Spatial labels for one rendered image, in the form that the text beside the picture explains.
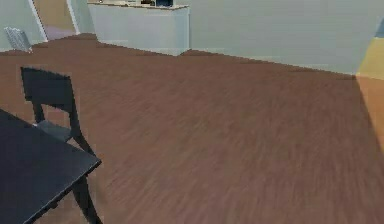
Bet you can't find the white counter cabinet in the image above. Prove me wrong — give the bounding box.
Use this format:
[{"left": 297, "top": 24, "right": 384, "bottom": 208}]
[{"left": 87, "top": 0, "right": 191, "bottom": 57}]

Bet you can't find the black chair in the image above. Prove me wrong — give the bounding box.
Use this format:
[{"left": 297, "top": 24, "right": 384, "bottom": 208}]
[{"left": 20, "top": 66, "right": 96, "bottom": 156}]

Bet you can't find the black table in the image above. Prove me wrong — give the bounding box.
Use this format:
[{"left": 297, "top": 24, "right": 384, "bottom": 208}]
[{"left": 0, "top": 108, "right": 104, "bottom": 224}]

